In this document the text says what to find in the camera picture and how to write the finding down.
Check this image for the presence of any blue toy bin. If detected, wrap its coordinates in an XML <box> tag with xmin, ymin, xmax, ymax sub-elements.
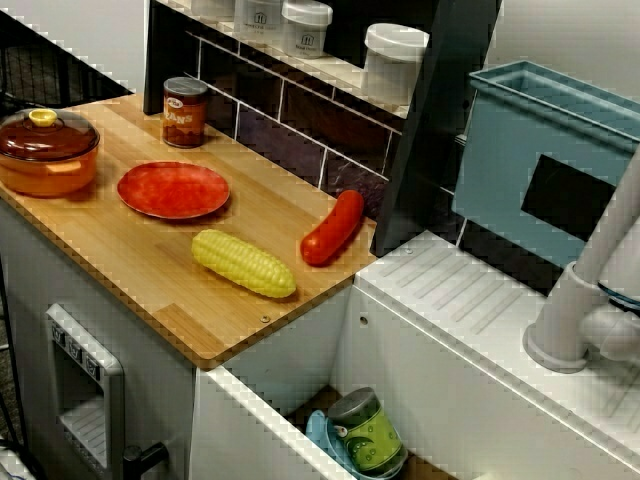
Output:
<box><xmin>451</xmin><ymin>60</ymin><xmax>640</xmax><ymax>269</ymax></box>

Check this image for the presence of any light blue toy cup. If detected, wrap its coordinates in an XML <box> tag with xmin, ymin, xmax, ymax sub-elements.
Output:
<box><xmin>304</xmin><ymin>408</ymin><xmax>404</xmax><ymax>480</ymax></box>

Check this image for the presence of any white toy sink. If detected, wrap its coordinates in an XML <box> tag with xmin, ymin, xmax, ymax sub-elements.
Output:
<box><xmin>192</xmin><ymin>229</ymin><xmax>640</xmax><ymax>480</ymax></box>

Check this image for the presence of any clear lidless plastic cup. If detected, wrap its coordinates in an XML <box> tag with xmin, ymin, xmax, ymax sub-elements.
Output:
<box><xmin>233</xmin><ymin>0</ymin><xmax>284</xmax><ymax>37</ymax></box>

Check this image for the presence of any small white-lidded plastic jar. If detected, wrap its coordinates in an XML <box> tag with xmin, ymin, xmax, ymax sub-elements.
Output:
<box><xmin>280</xmin><ymin>0</ymin><xmax>334</xmax><ymax>60</ymax></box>

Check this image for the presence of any white toy kitchen cabinet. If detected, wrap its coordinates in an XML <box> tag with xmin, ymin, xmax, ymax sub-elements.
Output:
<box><xmin>0</xmin><ymin>192</ymin><xmax>201</xmax><ymax>480</ymax></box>

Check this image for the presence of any black wire mesh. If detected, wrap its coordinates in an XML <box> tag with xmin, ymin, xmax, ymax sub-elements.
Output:
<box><xmin>0</xmin><ymin>9</ymin><xmax>136</xmax><ymax>109</ymax></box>

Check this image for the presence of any grey toy faucet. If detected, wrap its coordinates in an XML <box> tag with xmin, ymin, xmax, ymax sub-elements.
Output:
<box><xmin>522</xmin><ymin>144</ymin><xmax>640</xmax><ymax>374</ymax></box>

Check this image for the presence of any red round plate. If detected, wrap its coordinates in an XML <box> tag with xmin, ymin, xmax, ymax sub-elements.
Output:
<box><xmin>116</xmin><ymin>160</ymin><xmax>231</xmax><ymax>221</ymax></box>

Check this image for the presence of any brown lid with yellow knob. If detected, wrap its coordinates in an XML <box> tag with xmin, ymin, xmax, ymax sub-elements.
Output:
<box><xmin>0</xmin><ymin>108</ymin><xmax>101</xmax><ymax>162</ymax></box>

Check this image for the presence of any large white-lidded plastic jar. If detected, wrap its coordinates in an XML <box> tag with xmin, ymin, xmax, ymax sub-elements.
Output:
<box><xmin>191</xmin><ymin>0</ymin><xmax>236</xmax><ymax>22</ymax></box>

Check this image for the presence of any orange beans can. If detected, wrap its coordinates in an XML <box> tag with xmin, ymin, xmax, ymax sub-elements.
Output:
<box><xmin>162</xmin><ymin>76</ymin><xmax>209</xmax><ymax>150</ymax></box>

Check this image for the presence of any green toy can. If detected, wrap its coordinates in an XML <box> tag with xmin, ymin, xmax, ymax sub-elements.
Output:
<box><xmin>327</xmin><ymin>387</ymin><xmax>407</xmax><ymax>474</ymax></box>

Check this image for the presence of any black tiled backsplash shelf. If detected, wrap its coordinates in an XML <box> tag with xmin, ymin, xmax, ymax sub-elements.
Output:
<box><xmin>142</xmin><ymin>0</ymin><xmax>504</xmax><ymax>259</ymax></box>

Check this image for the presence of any yellow toy corn cob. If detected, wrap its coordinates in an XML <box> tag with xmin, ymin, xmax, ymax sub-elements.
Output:
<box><xmin>191</xmin><ymin>229</ymin><xmax>298</xmax><ymax>300</ymax></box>

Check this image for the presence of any black cabinet handle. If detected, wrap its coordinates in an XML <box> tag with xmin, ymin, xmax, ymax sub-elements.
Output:
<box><xmin>122</xmin><ymin>441</ymin><xmax>170</xmax><ymax>479</ymax></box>

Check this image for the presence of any red toy sausage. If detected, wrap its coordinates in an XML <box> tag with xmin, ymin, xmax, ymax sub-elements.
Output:
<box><xmin>300</xmin><ymin>189</ymin><xmax>365</xmax><ymax>267</ymax></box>

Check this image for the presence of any orange toy cooking pot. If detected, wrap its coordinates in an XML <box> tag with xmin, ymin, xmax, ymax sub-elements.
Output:
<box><xmin>0</xmin><ymin>142</ymin><xmax>100</xmax><ymax>198</ymax></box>

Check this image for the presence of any grey dispenser panel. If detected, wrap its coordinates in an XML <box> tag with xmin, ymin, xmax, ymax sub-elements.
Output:
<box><xmin>44</xmin><ymin>303</ymin><xmax>125</xmax><ymax>480</ymax></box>

